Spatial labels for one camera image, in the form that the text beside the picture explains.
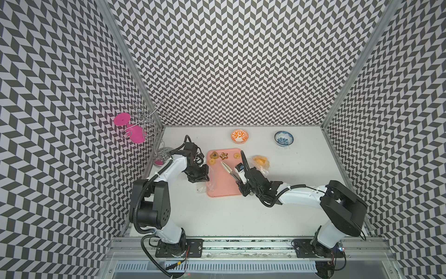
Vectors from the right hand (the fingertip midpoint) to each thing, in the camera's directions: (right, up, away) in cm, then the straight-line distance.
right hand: (240, 181), depth 88 cm
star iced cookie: (-9, +12, +14) cm, 21 cm away
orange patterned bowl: (+1, +24, +23) cm, 33 cm away
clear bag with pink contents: (-20, -3, +2) cm, 21 cm away
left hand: (-16, +1, -2) cm, 16 cm away
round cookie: (-16, +9, +13) cm, 23 cm away
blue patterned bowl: (+28, +22, +21) cm, 42 cm away
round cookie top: (-2, +12, +17) cm, 20 cm away
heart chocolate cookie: (-15, +13, +16) cm, 25 cm away
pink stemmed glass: (-53, +25, 0) cm, 58 cm away
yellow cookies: (+13, +10, +10) cm, 19 cm away
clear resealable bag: (+13, +5, +5) cm, 15 cm away
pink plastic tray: (-10, -1, +3) cm, 10 cm away
